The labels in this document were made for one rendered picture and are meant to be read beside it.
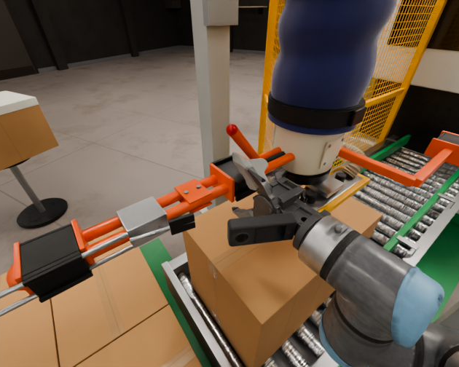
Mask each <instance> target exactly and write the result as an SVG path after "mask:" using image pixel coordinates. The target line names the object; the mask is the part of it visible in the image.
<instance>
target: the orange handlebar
mask: <svg viewBox="0 0 459 367"><path fill-rule="evenodd" d="M280 152H282V151H281V148H280V147H276V148H274V149H271V150H269V151H266V152H265V153H263V154H260V155H259V156H260V157H261V158H262V159H266V158H268V157H271V156H273V155H275V154H277V153H280ZM452 153H453V150H452V149H448V148H444V149H442V150H441V151H440V152H439V153H438V154H437V155H436V156H435V157H434V158H433V159H431V160H430V161H429V162H428V163H427V164H426V165H424V166H423V167H422V168H421V169H420V170H419V171H418V172H416V174H414V175H411V174H409V173H405V172H404V171H401V170H398V169H396V168H394V167H391V166H389V165H386V164H383V163H381V162H378V161H376V160H374V159H371V158H368V157H366V156H364V155H362V154H359V153H356V152H354V151H351V150H349V149H346V148H344V147H342V148H341V149H340V151H339V154H338V156H339V157H341V158H343V159H346V160H348V161H350V162H353V163H355V164H357V165H360V166H362V167H365V168H366V169H369V170H371V171H373V172H376V173H378V174H380V175H383V176H385V177H387V178H389V179H392V180H394V181H397V182H399V183H400V184H404V185H405V186H408V187H411V186H414V187H417V188H418V187H420V186H421V185H422V184H423V183H424V182H425V181H426V180H427V179H428V178H429V177H430V176H431V175H432V174H433V173H434V172H435V171H436V170H437V169H438V168H439V167H440V166H441V165H442V164H443V163H444V162H445V161H446V160H447V159H448V158H449V157H450V156H451V155H452ZM294 159H295V156H294V155H293V154H292V153H288V154H285V155H283V156H282V157H279V158H277V159H274V160H273V161H271V162H268V167H267V169H266V170H265V172H264V174H266V173H268V172H270V171H272V170H274V169H276V168H278V167H280V166H282V165H284V164H286V163H289V162H291V161H293V160H294ZM217 183H218V179H217V177H216V176H215V175H210V176H208V177H207V178H204V179H202V180H199V181H197V180H196V179H193V180H191V181H188V182H186V183H183V184H181V185H179V186H176V187H174V189H175V190H176V191H174V192H171V193H169V194H166V195H164V196H162V197H159V198H157V199H156V201H157V202H158V203H159V205H160V206H161V207H162V208H165V207H167V206H169V205H171V204H173V203H175V202H178V201H179V202H180V203H179V204H177V205H175V206H173V207H171V208H168V209H167V210H165V212H166V213H167V217H168V219H167V221H168V220H169V219H172V218H176V217H179V216H182V215H184V214H185V213H188V212H189V213H195V212H197V211H199V210H201V209H203V208H205V207H207V206H209V205H211V204H212V202H211V200H214V199H216V198H217V197H220V196H222V195H223V194H226V193H227V192H229V188H228V185H226V184H225V183H223V184H220V185H218V186H216V187H214V188H212V189H209V190H207V188H208V187H210V186H213V185H215V184H217ZM120 227H122V224H121V222H120V220H119V218H118V216H115V217H113V218H110V219H108V220H106V221H103V222H101V223H99V224H96V225H95V226H92V227H89V228H87V229H84V230H82V235H83V237H84V239H85V241H86V242H90V241H92V240H94V239H96V238H98V237H101V236H103V235H105V234H108V233H109V232H112V231H114V230H116V229H118V228H120ZM124 233H126V231H125V229H123V230H121V231H119V232H117V233H115V234H112V235H110V236H108V237H106V238H104V239H102V240H99V241H97V242H95V243H93V244H91V245H88V246H87V249H88V250H90V249H92V248H94V247H96V246H98V245H101V244H103V243H105V242H107V241H109V240H112V239H114V238H115V237H118V236H120V235H121V234H124ZM130 238H131V237H126V238H125V239H123V240H120V241H119V242H116V243H114V244H113V245H110V246H109V247H107V248H104V249H102V250H100V251H98V252H96V253H94V254H92V255H90V258H91V259H94V258H96V257H98V256H100V255H102V254H104V253H106V252H108V251H110V250H112V249H114V248H116V247H118V246H120V245H122V244H125V243H127V242H129V241H130ZM6 281H7V284H8V286H9V287H12V286H14V285H16V284H17V282H16V281H15V276H14V264H13V265H12V266H11V267H10V268H9V270H8V273H7V276H6Z"/></svg>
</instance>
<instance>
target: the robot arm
mask: <svg viewBox="0 0 459 367"><path fill-rule="evenodd" d="M232 162H233V164H235V165H236V167H237V168H238V170H239V172H240V173H241V174H242V175H243V177H244V178H245V180H246V184H247V185H248V187H249V189H252V190H255V191H257V193H258V195H256V196H254V197H253V200H254V207H253V208H250V209H248V210H246V209H244V208H243V209H240V208H239V207H232V212H233V213H234V214H235V215H236V216H237V217H238V218H231V219H229V220H228V222H227V239H228V243H229V246H231V247H235V246H241V245H252V244H259V243H265V242H276V241H283V240H292V239H293V237H294V240H293V247H294V248H296V249H297V250H298V258H299V260H300V261H302V262H303V263H304V264H306V265H307V266H308V267H309V268H310V269H312V270H313V271H314V272H315V273H316V274H317V275H318V276H320V277H321V278H322V279H324V280H325V281H326V282H327V283H328V284H330V286H331V287H333V288H334V289H335V290H336V292H335V294H334V295H333V297H332V299H331V301H330V302H329V305H328V307H327V308H326V309H325V310H324V311H323V313H322V316H321V321H320V323H319V335H320V338H321V342H322V345H323V347H324V349H325V350H326V352H327V353H328V354H329V356H330V357H331V358H332V359H333V360H334V361H335V362H336V363H337V364H339V365H340V366H342V367H369V366H370V367H459V330H455V329H453V328H448V327H446V326H443V325H439V324H436V323H432V322H431V321H432V320H433V318H434V316H435V314H436V313H437V311H438V309H439V308H440V306H441V304H442V302H443V299H444V289H443V287H441V285H440V284H439V283H437V282H436V281H435V280H433V279H432V278H430V277H429V276H428V275H426V274H424V273H423V272H422V271H421V270H420V269H419V268H418V267H414V266H412V265H410V264H408V263H407V262H405V261H404V260H402V259H400V258H399V257H398V256H396V255H394V254H392V253H391V252H390V251H388V250H386V249H384V248H383V247H381V246H380V245H378V244H377V243H375V242H373V241H372V240H370V239H369V238H367V237H365V236H363V235H362V234H361V233H359V232H357V231H356V230H355V229H353V228H351V227H350V226H348V225H347V224H345V223H343V222H341V221H340V220H339V219H337V218H335V217H334V216H331V213H330V212H328V211H327V210H325V209H324V210H322V211H321V212H318V211H317V210H314V209H313V208H311V207H310V206H309V205H307V203H306V202H307V198H306V196H305V195H304V193H305V189H304V188H302V187H301V186H299V185H297V184H296V183H294V182H292V181H290V180H289V179H287V178H285V177H282V178H281V179H279V180H275V181H273V182H272V183H269V181H268V179H267V177H266V175H265V174H264V172H265V170H266V169H267V167H268V163H267V161H266V160H265V159H262V158H258V159H245V158H244V157H243V156H242V155H240V154H239V153H237V152H235V151H234V152H233V153H232ZM292 184H293V185H292ZM300 195H301V197H300V198H299V196H300ZM305 199H306V201H305Z"/></svg>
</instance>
